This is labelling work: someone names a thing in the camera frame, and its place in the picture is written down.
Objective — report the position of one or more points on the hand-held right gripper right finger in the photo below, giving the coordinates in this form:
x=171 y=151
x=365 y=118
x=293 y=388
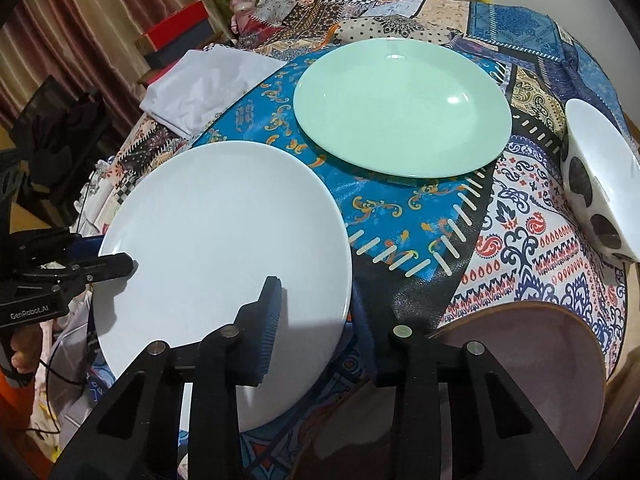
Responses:
x=364 y=345

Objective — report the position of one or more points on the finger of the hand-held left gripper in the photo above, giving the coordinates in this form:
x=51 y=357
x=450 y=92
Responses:
x=110 y=266
x=87 y=249

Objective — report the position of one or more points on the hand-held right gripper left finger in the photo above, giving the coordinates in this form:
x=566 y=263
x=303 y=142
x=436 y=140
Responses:
x=266 y=327

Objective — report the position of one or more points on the white plate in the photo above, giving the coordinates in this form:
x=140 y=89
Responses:
x=220 y=270

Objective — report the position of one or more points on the brown-rimmed white bowl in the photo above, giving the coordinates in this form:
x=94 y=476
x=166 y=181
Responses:
x=530 y=370

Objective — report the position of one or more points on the mint green plate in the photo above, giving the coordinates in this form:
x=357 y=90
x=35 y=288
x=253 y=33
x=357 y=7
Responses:
x=400 y=105

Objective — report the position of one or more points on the person's left forearm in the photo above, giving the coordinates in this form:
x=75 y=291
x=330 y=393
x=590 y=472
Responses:
x=15 y=402

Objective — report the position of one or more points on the person's left hand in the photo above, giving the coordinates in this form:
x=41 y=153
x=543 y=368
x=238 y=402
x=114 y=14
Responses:
x=24 y=352

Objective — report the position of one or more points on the black bag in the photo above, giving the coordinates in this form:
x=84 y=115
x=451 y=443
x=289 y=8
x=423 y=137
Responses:
x=65 y=140

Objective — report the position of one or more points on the patchwork printed blanket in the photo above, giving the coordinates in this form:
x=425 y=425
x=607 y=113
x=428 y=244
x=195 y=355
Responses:
x=520 y=240

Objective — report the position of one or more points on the white cloth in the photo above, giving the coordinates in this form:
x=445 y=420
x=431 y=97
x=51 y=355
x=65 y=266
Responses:
x=205 y=85

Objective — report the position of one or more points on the striped curtain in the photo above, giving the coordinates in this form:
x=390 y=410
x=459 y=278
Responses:
x=75 y=25

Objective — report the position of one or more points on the dark blue box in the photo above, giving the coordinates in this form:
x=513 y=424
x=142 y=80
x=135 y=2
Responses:
x=187 y=42

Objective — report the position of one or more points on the red box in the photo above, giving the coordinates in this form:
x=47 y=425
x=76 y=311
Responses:
x=175 y=22

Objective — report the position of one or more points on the pink rabbit toy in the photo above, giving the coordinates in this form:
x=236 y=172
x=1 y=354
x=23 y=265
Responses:
x=242 y=7

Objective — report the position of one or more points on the white bowl with black dots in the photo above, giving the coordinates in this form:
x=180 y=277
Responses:
x=597 y=160

